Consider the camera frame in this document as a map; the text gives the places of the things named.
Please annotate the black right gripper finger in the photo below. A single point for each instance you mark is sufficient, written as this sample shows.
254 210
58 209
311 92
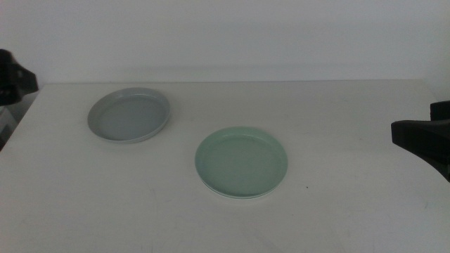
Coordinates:
427 140
441 110

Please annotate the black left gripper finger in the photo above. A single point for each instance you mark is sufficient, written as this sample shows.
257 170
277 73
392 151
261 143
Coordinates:
28 86

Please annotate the grey shallow plastic bowl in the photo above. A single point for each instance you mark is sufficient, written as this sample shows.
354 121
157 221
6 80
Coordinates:
128 117

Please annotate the green shallow plastic bowl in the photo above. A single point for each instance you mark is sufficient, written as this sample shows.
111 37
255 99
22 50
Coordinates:
242 162

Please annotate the white shallow plastic bowl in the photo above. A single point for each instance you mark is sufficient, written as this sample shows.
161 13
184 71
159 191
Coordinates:
242 198

